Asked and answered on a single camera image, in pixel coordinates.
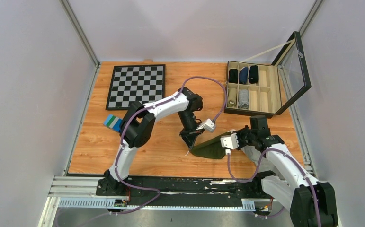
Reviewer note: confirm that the beige rolled underwear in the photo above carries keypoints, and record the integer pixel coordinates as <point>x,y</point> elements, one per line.
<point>232,97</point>

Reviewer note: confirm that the black compartment storage box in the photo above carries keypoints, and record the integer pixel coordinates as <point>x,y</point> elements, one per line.
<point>283,79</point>

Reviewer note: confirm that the left aluminium frame post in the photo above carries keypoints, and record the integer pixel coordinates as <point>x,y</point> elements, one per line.
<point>79,30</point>

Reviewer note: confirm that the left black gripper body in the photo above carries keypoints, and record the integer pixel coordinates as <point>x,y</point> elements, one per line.
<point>190,123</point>

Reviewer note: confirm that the green underwear white waistband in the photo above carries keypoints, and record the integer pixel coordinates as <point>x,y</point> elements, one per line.
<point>211,149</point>

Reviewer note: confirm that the blue white block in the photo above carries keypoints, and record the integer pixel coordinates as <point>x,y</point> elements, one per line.
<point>113,122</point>

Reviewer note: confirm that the grey rolled underwear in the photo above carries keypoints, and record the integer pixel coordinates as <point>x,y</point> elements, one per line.
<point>243,99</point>

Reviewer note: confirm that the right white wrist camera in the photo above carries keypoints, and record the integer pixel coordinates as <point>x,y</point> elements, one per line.
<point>229,141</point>

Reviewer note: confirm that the black rolled underwear tall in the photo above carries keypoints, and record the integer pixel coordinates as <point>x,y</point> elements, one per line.
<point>253,74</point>

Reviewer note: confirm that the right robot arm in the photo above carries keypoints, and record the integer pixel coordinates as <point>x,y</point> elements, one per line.
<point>310,202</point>

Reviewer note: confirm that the right aluminium frame post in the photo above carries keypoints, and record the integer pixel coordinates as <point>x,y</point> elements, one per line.
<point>310,15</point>

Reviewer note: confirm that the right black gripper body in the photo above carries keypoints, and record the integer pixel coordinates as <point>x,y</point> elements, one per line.
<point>244,137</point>

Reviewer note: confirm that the aluminium frame post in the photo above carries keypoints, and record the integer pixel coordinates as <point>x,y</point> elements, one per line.
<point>310,15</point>
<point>79,30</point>

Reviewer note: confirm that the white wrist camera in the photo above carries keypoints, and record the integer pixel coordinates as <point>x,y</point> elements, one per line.
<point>207,125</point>
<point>229,141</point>

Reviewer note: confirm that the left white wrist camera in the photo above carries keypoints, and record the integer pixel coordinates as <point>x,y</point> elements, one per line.
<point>207,125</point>

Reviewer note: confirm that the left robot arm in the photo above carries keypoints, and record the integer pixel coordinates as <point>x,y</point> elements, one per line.
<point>136,127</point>

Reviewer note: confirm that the navy rolled underwear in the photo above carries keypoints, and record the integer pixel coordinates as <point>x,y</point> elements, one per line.
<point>243,75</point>

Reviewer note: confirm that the black white chessboard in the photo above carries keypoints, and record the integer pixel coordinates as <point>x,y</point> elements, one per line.
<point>129,83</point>

